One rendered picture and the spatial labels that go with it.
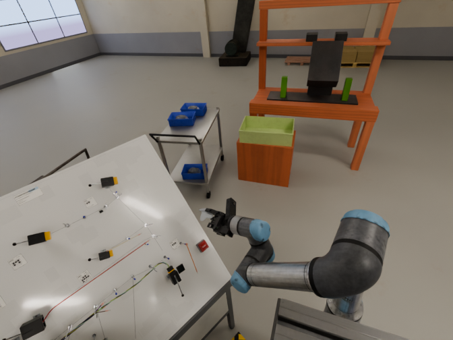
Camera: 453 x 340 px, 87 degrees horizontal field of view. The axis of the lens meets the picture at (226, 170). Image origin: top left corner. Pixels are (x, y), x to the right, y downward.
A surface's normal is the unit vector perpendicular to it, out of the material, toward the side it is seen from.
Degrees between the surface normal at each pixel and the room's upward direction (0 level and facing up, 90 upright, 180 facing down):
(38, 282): 49
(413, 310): 0
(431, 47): 90
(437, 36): 90
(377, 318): 0
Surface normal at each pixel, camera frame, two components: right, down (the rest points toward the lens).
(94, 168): 0.47, -0.21
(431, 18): -0.34, 0.60
